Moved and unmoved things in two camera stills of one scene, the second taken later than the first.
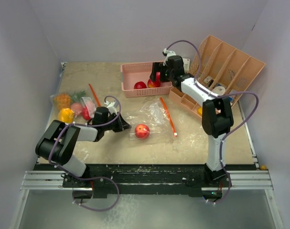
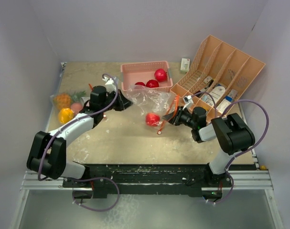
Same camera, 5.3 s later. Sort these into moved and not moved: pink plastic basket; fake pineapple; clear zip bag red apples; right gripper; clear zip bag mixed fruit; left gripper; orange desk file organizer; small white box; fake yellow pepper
Moved: clear zip bag red apples; left gripper; right gripper
Not moved: fake pineapple; clear zip bag mixed fruit; small white box; pink plastic basket; fake yellow pepper; orange desk file organizer
